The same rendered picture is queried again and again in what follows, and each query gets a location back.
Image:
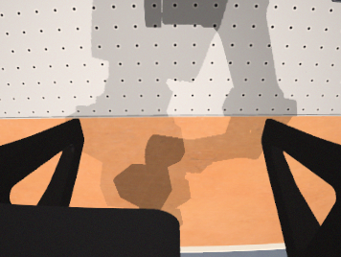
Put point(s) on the grey perforated base plate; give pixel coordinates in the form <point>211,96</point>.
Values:
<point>169,58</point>

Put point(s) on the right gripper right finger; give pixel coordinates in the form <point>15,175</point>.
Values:
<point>298,223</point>

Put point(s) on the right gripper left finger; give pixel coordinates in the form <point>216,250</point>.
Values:
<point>20,158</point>

